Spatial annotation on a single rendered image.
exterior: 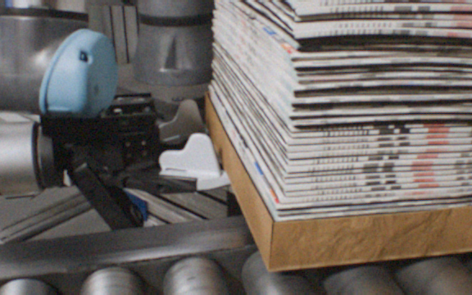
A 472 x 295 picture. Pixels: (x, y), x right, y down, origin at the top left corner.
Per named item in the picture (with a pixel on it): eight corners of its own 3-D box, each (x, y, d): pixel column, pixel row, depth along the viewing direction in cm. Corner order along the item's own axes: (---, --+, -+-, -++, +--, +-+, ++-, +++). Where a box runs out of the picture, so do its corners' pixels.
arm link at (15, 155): (1, 210, 49) (16, 172, 56) (49, 205, 50) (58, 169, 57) (-15, 140, 46) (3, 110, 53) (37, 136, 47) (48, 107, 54)
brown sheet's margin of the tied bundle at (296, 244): (324, 120, 65) (329, 88, 63) (461, 254, 39) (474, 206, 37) (203, 124, 61) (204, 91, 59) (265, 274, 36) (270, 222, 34)
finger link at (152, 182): (191, 185, 48) (110, 174, 50) (192, 199, 49) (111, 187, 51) (206, 165, 52) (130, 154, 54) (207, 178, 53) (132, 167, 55)
